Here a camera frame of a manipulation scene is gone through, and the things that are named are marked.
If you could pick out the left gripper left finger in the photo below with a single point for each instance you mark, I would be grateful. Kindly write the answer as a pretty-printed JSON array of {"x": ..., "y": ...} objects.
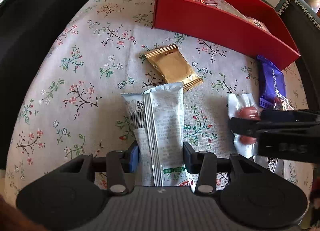
[{"x": 121, "y": 167}]

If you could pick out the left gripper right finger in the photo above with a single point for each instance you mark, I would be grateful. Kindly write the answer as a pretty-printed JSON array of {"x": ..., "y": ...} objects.
[{"x": 204, "y": 164}]

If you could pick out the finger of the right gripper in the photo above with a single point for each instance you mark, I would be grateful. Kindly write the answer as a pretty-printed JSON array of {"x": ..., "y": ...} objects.
[
  {"x": 290, "y": 115},
  {"x": 245, "y": 127}
]

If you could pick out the blue wafer biscuit packet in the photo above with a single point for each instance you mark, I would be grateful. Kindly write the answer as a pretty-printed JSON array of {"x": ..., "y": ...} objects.
[{"x": 271, "y": 83}]

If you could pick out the clear sausage snack packet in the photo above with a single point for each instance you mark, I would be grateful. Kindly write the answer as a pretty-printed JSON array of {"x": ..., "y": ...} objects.
[{"x": 243, "y": 113}]

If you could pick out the silver white wafer packet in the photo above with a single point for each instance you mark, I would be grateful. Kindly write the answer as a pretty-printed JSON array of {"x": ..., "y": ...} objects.
[{"x": 157, "y": 120}]

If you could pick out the gold foil snack packet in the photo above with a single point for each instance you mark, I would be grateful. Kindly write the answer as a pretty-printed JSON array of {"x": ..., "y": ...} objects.
[{"x": 173, "y": 67}]

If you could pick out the red white snack packet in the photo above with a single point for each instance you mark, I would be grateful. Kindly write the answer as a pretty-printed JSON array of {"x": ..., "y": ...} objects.
[{"x": 225, "y": 6}]

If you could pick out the steamed egg cake packet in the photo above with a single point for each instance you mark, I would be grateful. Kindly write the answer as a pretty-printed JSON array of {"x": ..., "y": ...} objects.
[{"x": 257, "y": 23}]

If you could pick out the floral tablecloth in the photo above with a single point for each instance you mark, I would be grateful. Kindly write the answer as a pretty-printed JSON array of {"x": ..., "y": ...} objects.
[{"x": 74, "y": 104}]

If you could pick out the red cardboard box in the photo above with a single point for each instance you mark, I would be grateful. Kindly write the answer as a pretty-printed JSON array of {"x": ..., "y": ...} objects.
[{"x": 217, "y": 26}]

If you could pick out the black glass coffee table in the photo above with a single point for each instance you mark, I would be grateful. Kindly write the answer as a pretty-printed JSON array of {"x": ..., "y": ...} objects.
[{"x": 28, "y": 29}]

